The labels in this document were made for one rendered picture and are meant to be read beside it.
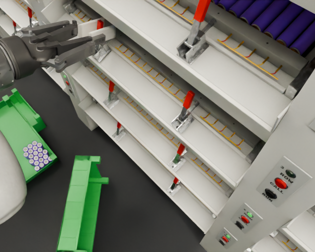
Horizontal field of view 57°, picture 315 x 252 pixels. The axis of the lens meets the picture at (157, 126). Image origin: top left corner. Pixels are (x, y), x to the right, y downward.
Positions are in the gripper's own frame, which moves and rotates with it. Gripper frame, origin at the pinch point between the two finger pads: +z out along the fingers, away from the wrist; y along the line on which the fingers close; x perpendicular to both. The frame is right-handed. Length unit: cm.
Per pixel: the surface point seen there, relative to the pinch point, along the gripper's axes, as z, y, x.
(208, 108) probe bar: 4.6, 29.2, -2.0
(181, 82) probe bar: 5.2, 21.2, -1.6
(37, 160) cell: -13, -17, -58
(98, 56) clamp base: -0.4, 0.9, -6.0
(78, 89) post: 6.1, -18.2, -34.0
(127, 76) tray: 1.2, 9.5, -6.6
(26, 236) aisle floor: -29, 0, -70
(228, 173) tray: 0.0, 39.7, -7.4
